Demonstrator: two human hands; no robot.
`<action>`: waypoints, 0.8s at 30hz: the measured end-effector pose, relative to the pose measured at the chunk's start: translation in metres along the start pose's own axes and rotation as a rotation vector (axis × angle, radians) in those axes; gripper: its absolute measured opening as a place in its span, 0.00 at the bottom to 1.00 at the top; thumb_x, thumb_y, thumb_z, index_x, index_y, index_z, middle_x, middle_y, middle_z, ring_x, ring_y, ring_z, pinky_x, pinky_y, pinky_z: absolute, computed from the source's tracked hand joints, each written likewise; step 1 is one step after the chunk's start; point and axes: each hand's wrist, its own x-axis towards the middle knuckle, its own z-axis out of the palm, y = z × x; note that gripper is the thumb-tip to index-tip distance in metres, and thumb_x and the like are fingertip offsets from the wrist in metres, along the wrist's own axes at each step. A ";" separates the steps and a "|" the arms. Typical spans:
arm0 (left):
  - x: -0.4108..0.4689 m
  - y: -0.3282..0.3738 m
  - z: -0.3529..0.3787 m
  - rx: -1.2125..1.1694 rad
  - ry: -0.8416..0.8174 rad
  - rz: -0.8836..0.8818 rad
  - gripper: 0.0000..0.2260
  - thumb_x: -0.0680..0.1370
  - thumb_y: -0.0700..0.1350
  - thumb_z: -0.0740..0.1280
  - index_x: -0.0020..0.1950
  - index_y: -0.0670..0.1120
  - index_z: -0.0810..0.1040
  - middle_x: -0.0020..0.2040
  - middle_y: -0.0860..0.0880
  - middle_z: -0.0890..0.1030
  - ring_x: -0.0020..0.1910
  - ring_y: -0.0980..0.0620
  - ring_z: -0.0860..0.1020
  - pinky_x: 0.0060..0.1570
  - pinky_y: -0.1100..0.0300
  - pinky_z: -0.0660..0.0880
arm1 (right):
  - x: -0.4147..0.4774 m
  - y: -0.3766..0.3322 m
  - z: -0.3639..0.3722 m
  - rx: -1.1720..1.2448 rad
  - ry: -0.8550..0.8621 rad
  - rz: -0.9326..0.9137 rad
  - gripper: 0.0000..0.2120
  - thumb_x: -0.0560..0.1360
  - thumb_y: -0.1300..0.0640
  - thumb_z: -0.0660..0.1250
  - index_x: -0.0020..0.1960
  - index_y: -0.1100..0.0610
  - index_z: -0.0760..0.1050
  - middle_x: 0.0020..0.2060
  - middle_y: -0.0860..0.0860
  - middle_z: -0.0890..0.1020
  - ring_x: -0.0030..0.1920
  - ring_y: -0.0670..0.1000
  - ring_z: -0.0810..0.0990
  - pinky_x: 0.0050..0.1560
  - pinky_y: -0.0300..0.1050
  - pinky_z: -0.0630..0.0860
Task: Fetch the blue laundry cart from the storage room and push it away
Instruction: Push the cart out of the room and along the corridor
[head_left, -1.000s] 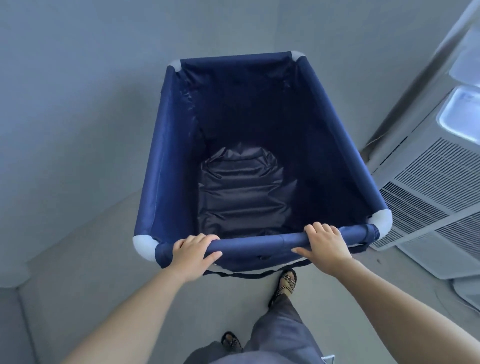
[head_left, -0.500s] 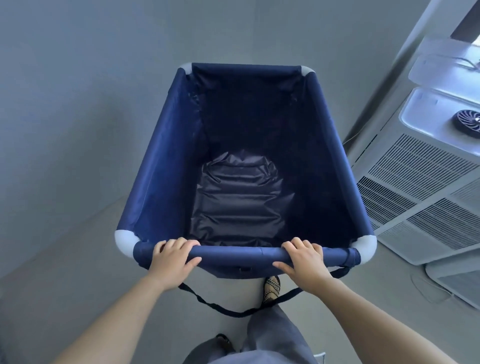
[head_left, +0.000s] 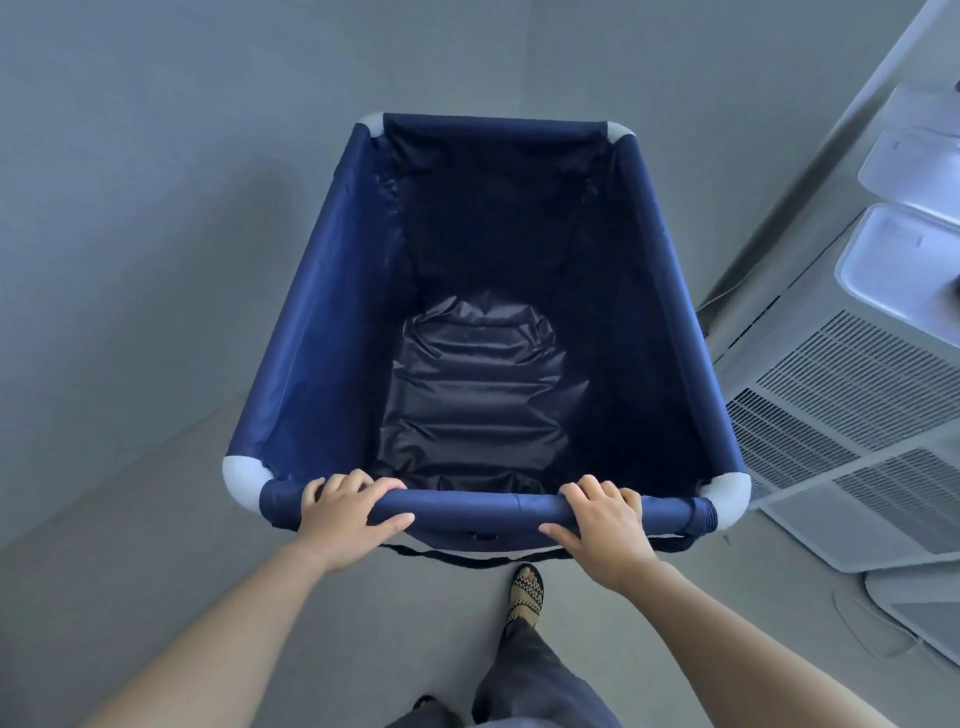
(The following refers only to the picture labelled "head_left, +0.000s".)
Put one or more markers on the person's left hand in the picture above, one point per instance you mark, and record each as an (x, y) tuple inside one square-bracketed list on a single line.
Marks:
[(341, 525)]

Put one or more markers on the person's right hand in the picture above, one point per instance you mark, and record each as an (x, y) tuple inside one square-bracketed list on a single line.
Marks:
[(611, 540)]

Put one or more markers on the navy fabric laundry cart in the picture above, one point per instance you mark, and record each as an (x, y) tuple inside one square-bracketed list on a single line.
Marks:
[(487, 247)]

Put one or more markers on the person's left forearm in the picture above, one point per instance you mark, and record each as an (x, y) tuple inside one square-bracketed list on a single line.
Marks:
[(225, 652)]

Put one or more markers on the person's right forearm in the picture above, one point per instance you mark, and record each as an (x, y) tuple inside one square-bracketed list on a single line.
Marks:
[(750, 660)]

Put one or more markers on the person's grey trousers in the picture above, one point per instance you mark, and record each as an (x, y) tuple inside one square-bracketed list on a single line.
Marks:
[(525, 682)]

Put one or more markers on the black woven sandal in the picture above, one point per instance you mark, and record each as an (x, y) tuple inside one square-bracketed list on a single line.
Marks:
[(525, 592), (425, 705)]

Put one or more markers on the white air purifier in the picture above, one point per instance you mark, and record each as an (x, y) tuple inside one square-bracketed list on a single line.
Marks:
[(915, 172), (922, 607), (825, 390), (922, 105)]

